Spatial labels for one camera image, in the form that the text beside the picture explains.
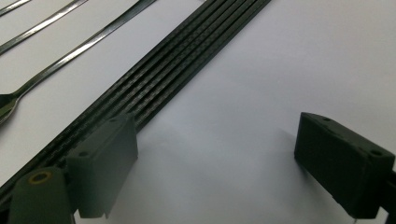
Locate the black chopstick holder strip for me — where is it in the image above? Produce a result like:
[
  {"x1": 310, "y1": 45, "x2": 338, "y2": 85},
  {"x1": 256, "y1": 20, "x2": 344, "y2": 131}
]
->
[{"x1": 0, "y1": 0, "x2": 273, "y2": 206}]

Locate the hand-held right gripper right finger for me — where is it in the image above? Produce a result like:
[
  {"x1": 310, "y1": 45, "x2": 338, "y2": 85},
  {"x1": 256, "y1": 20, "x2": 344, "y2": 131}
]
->
[{"x1": 293, "y1": 111, "x2": 396, "y2": 219}]

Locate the light blue board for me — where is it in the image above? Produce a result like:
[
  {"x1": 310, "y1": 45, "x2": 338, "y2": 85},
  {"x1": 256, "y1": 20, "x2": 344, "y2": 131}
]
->
[{"x1": 0, "y1": 0, "x2": 396, "y2": 224}]

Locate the steel spoon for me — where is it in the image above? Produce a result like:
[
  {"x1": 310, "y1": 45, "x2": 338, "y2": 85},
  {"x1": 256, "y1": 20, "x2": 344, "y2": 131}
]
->
[
  {"x1": 0, "y1": 0, "x2": 158, "y2": 125},
  {"x1": 0, "y1": 0, "x2": 32, "y2": 17},
  {"x1": 0, "y1": 0, "x2": 90, "y2": 56}
]

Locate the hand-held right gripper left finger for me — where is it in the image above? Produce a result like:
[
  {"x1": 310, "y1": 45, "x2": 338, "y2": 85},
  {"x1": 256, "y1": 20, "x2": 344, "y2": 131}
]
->
[{"x1": 64, "y1": 112, "x2": 140, "y2": 219}]

